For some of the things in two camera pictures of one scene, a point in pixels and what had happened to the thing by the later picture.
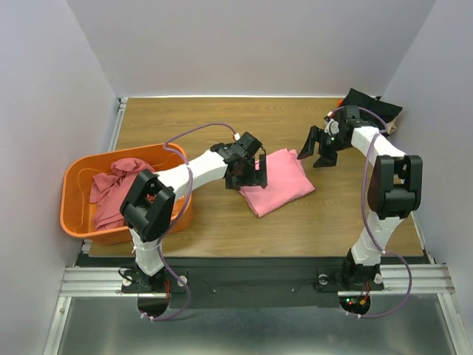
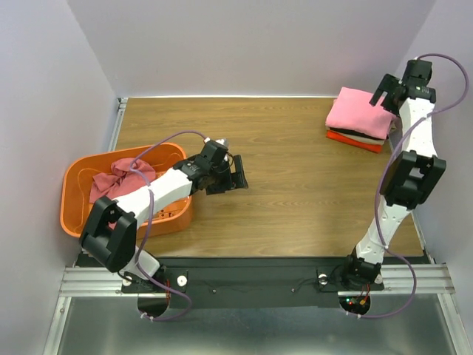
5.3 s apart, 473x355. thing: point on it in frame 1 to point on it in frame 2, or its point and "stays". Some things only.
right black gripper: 327,143 to 389,91
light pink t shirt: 287,182 to 351,110
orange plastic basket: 76,219 stays
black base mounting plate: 309,281 stays
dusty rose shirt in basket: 109,191 stays
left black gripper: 256,177 to 233,181
